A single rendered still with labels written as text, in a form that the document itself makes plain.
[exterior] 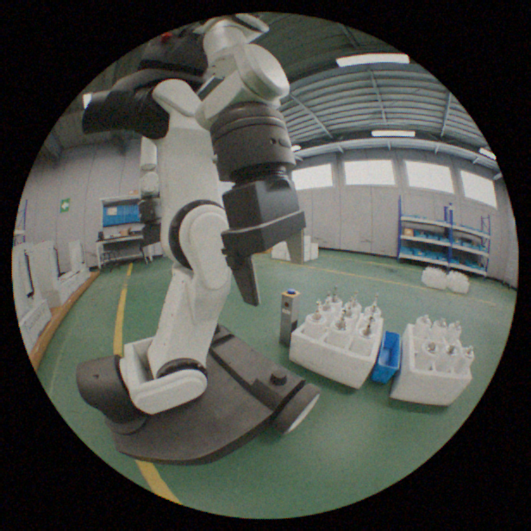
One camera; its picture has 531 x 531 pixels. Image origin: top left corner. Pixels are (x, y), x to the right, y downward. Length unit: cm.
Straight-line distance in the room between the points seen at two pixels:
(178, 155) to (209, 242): 19
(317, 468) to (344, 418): 23
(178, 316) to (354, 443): 68
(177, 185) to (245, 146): 19
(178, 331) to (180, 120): 43
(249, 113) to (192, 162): 20
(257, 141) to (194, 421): 56
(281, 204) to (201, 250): 16
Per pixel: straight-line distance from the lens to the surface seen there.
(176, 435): 50
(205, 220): 27
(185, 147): 35
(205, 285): 29
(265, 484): 61
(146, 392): 40
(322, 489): 64
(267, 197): 15
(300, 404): 47
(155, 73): 50
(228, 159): 16
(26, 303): 195
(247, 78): 20
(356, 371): 71
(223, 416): 49
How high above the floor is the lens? 61
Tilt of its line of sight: 12 degrees down
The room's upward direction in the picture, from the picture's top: straight up
